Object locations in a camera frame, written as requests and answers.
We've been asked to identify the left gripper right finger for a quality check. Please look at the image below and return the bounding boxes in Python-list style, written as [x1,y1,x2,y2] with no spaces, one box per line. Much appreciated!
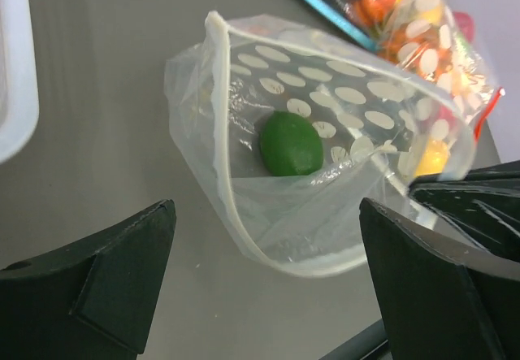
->
[359,198,519,359]

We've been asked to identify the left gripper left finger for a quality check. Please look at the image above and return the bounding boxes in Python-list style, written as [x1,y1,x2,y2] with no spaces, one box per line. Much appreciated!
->
[1,200,176,359]

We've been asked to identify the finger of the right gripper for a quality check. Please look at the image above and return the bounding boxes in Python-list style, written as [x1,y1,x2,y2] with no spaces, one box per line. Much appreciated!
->
[409,161,519,262]

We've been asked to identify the green fake lime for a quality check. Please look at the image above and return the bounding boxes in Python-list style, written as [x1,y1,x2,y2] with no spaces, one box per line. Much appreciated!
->
[258,111,324,176]

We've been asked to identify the polka dot zip bag front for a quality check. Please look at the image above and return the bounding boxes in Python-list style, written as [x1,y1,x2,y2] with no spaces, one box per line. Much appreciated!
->
[164,11,476,278]

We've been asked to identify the polka dot zip bag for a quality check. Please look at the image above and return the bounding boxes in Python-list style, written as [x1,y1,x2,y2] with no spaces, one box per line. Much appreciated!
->
[379,0,475,178]
[164,11,476,278]

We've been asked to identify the yellow fake lemon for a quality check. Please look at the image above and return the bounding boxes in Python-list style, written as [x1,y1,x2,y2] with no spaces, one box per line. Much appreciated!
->
[414,140,450,177]

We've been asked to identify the orange zip bag with fruit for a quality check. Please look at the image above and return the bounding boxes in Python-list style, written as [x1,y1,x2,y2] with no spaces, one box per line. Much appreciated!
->
[453,11,505,141]

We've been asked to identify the polka dot zip bag right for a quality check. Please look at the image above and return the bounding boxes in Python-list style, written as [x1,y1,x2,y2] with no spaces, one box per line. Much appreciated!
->
[379,0,475,178]

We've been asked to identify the white perforated plastic basket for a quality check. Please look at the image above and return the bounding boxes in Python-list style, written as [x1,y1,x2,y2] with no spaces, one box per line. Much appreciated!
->
[1,0,39,163]

